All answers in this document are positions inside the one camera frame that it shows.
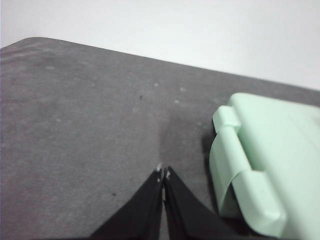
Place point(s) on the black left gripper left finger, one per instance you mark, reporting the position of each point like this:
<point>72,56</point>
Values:
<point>140,212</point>

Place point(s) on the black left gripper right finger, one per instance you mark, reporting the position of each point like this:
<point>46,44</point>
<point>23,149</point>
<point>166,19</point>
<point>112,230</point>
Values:
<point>187,215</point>

